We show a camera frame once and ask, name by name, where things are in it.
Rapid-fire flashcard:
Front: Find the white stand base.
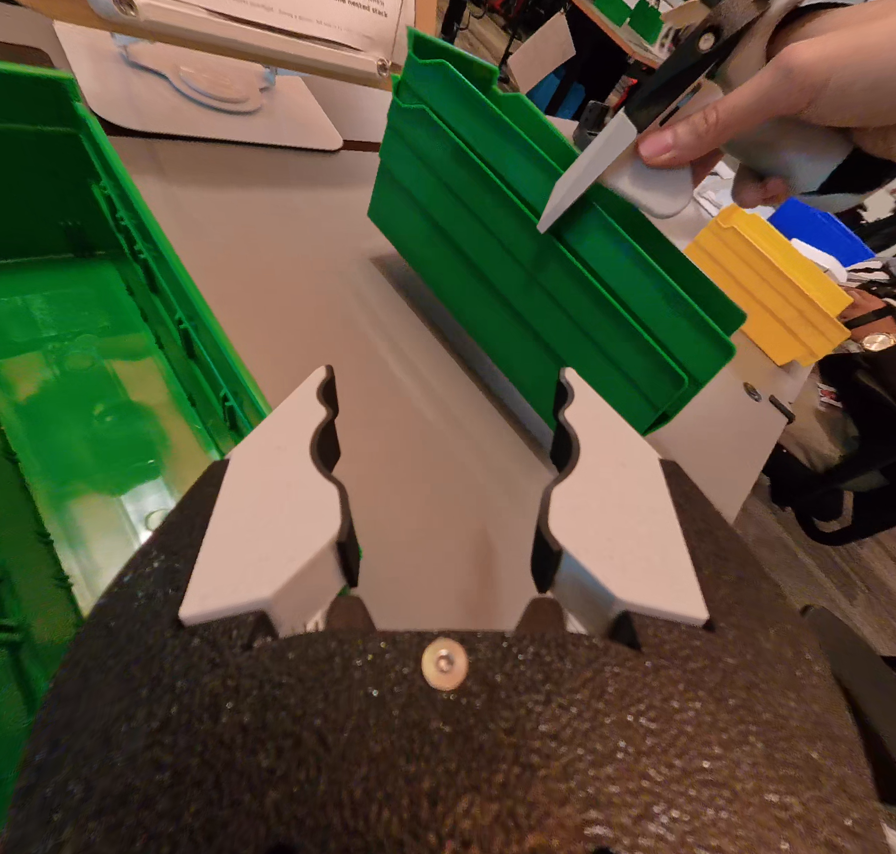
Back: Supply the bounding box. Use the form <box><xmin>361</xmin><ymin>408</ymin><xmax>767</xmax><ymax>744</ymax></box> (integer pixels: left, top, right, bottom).
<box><xmin>52</xmin><ymin>21</ymin><xmax>344</xmax><ymax>152</ymax></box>

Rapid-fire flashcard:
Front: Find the yellow plastic bin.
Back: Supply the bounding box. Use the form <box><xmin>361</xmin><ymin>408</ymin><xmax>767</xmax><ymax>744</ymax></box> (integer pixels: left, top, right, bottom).
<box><xmin>685</xmin><ymin>205</ymin><xmax>854</xmax><ymax>367</ymax></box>

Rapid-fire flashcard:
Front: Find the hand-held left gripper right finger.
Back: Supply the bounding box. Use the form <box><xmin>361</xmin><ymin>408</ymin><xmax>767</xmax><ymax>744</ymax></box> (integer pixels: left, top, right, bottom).
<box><xmin>531</xmin><ymin>367</ymin><xmax>711</xmax><ymax>638</ymax></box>

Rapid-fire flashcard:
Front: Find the grey desk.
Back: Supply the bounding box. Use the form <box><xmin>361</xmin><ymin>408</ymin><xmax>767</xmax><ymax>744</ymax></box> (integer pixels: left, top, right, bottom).
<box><xmin>105</xmin><ymin>74</ymin><xmax>816</xmax><ymax>634</ymax></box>

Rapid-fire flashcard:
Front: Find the grey tilted panel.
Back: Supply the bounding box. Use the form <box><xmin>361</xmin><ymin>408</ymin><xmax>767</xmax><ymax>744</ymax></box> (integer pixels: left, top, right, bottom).
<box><xmin>507</xmin><ymin>11</ymin><xmax>576</xmax><ymax>92</ymax></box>

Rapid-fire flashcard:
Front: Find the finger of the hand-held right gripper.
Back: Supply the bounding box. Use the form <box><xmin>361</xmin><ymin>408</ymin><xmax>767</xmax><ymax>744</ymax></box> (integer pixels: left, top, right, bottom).
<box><xmin>537</xmin><ymin>109</ymin><xmax>695</xmax><ymax>234</ymax></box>

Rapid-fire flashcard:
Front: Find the wooden table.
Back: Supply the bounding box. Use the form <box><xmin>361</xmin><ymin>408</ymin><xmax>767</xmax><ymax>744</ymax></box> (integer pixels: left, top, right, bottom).
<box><xmin>560</xmin><ymin>0</ymin><xmax>666</xmax><ymax>68</ymax></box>

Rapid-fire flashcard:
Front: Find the person's right hand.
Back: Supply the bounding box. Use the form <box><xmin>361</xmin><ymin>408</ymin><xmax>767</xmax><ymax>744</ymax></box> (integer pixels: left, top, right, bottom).
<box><xmin>639</xmin><ymin>0</ymin><xmax>896</xmax><ymax>209</ymax></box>

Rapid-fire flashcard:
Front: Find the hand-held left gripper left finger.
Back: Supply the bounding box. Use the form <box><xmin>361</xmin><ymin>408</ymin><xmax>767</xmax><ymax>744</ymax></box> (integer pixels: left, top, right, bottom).
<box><xmin>178</xmin><ymin>365</ymin><xmax>362</xmax><ymax>637</ymax></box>

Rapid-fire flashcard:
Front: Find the blue plastic bin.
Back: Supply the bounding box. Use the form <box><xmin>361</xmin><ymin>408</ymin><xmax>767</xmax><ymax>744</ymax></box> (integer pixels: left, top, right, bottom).
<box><xmin>768</xmin><ymin>196</ymin><xmax>876</xmax><ymax>267</ymax></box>

